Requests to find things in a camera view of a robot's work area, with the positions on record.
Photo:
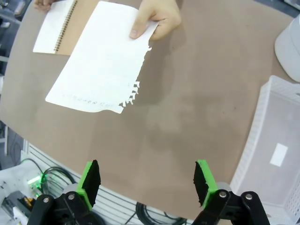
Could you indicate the person's left hand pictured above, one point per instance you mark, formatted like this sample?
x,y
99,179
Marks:
x,y
164,14

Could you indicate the white plastic mesh basket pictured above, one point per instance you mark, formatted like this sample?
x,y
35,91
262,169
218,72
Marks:
x,y
257,131

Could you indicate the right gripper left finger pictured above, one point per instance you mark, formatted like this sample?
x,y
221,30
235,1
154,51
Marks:
x,y
89,182

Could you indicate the person's right hand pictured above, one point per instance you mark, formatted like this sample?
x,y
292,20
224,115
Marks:
x,y
43,4

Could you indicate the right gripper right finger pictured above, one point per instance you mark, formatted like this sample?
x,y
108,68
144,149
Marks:
x,y
206,185

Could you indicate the spiral notebook brown cover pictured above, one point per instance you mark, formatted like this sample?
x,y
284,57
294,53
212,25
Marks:
x,y
54,28

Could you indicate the white round trash bin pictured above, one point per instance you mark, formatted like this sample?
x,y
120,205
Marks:
x,y
290,47

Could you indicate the white label sticker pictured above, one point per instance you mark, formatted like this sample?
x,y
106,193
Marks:
x,y
279,154

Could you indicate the white paper sheet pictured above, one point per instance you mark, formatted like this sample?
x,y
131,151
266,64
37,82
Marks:
x,y
100,58

